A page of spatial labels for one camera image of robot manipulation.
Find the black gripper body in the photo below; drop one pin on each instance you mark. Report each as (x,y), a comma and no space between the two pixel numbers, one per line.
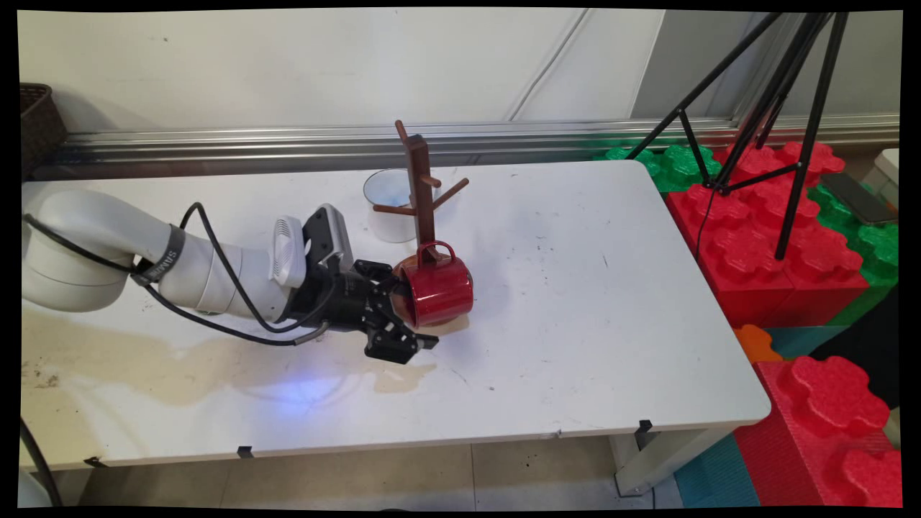
(345,298)

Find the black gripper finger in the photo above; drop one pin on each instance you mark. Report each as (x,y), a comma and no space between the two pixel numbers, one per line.
(396,342)
(378,272)

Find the red enamel mug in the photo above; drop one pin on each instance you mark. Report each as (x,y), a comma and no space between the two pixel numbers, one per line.
(442,291)

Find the white enamel mug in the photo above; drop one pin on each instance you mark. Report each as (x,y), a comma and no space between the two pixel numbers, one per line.
(388,223)

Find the brown wooden mug tree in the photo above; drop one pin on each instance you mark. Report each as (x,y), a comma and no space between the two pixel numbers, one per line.
(419,180)

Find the white table leg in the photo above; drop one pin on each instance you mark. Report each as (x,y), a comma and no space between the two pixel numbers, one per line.
(647,464)

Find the green foam block behind table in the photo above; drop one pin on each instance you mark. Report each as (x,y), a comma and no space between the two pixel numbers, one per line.
(676,169)

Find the teal foam floor mat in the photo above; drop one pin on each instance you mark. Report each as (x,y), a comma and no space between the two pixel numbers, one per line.
(719,478)
(806,339)

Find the dark wicker basket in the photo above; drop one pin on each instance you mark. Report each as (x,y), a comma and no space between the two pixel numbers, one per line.
(39,122)

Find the red foam block under tripod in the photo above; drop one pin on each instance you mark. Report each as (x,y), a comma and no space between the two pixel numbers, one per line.
(748,273)

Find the orange foam piece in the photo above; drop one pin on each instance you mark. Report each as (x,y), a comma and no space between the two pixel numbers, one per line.
(755,344)

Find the red foam block beside teal mat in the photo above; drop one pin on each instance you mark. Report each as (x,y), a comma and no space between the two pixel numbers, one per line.
(827,403)

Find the black tripod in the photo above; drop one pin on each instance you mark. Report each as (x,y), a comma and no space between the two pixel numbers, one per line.
(806,144)

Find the black smartphone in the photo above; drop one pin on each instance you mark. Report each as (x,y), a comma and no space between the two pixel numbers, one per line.
(856,198)

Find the green foam block holding phone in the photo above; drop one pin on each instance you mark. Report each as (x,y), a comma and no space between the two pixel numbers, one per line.
(881,252)

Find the white box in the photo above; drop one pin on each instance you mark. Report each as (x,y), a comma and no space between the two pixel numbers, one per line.
(886,173)

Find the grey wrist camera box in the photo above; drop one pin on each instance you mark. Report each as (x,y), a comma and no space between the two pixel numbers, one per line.
(331,234)

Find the aluminium wall rail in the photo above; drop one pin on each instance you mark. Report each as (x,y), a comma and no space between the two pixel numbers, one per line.
(288,144)

